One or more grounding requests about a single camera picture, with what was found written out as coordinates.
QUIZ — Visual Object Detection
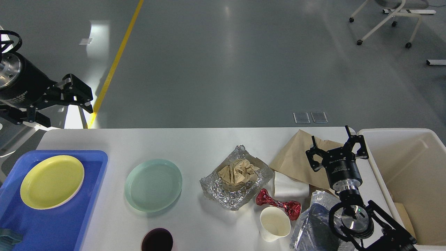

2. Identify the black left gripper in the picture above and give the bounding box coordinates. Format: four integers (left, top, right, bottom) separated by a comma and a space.
0, 52, 93, 128

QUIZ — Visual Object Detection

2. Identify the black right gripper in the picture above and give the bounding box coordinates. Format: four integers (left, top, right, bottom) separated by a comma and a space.
306, 125, 369, 191

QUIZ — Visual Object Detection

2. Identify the pink mug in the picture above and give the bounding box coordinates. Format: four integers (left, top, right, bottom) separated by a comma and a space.
141, 228, 174, 251

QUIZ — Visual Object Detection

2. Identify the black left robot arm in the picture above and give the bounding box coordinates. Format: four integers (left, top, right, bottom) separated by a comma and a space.
0, 30, 93, 128

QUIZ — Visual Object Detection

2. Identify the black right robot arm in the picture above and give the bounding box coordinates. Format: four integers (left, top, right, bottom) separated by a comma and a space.
306, 126, 417, 251

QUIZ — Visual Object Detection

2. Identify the brown paper bag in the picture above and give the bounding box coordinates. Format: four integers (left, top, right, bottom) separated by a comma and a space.
269, 130, 333, 192

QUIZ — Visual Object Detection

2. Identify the white napkin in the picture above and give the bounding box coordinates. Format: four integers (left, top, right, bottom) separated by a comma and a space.
274, 172, 309, 199

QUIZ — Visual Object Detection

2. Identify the red foil wrapper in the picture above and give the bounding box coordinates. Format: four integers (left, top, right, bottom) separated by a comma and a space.
255, 188, 302, 221

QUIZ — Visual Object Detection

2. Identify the beige waste bin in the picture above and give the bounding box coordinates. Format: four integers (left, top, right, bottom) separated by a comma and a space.
359, 128, 446, 251

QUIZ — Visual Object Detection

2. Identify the yellow plate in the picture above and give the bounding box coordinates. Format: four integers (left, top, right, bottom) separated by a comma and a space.
20, 155, 85, 210

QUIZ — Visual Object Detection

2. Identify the white paper cup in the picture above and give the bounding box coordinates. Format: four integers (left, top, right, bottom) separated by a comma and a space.
259, 207, 291, 242

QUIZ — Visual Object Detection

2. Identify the crumpled aluminium foil tray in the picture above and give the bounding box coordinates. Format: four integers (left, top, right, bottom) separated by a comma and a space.
200, 145, 274, 210

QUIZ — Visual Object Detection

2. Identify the blue plastic tray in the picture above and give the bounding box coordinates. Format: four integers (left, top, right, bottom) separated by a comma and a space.
0, 150, 108, 251

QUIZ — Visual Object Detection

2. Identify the light green plate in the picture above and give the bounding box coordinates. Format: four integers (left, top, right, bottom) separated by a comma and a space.
124, 159, 183, 213

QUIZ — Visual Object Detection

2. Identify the white bar on floor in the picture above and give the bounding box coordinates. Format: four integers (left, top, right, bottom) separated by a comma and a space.
426, 59, 446, 66

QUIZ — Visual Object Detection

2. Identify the white office chair right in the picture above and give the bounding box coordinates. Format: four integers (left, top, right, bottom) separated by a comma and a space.
356, 0, 436, 48

